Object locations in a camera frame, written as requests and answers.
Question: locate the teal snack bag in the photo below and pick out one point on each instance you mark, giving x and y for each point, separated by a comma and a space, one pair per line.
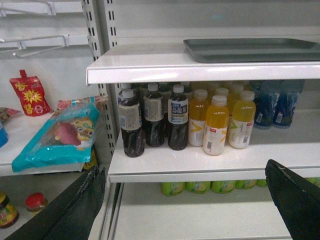
67, 137

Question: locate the red spouted sauce pouch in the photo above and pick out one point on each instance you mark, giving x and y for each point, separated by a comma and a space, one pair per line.
31, 94

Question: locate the yellow juice bottle front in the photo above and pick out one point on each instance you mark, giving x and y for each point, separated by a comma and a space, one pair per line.
216, 125

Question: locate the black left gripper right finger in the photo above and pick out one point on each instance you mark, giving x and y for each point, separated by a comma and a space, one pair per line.
297, 200

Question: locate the dark oolong tea bottle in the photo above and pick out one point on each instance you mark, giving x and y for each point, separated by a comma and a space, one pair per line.
178, 116

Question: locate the dark tea bottle middle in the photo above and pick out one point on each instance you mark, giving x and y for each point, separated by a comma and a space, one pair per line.
154, 116

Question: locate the white perforated shelf upright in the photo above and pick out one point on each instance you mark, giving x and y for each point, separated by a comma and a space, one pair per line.
92, 10

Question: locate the yellow juice bottle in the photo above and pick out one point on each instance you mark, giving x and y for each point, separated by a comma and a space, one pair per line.
216, 125
242, 120
197, 117

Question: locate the yellow juice bottle left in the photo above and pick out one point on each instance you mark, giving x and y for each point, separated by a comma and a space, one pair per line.
197, 117

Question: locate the blue drink bottle left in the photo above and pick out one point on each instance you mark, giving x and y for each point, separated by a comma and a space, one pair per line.
266, 103

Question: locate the grey rectangular serving tray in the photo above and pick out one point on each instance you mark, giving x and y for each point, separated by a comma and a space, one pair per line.
251, 50

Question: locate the dark tea bottle front left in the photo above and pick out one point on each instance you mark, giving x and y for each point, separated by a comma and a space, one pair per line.
131, 124

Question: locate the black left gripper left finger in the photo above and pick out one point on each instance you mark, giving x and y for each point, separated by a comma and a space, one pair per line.
70, 216

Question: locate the red lid sauce jar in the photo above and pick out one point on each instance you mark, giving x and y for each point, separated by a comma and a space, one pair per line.
35, 203

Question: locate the yellow juice bottle right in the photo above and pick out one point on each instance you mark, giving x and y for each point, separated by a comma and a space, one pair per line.
242, 120

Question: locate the white upper shelf board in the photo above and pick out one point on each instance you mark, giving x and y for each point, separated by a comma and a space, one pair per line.
172, 62

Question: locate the yellow label sauce jar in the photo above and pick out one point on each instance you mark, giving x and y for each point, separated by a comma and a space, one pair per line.
8, 213

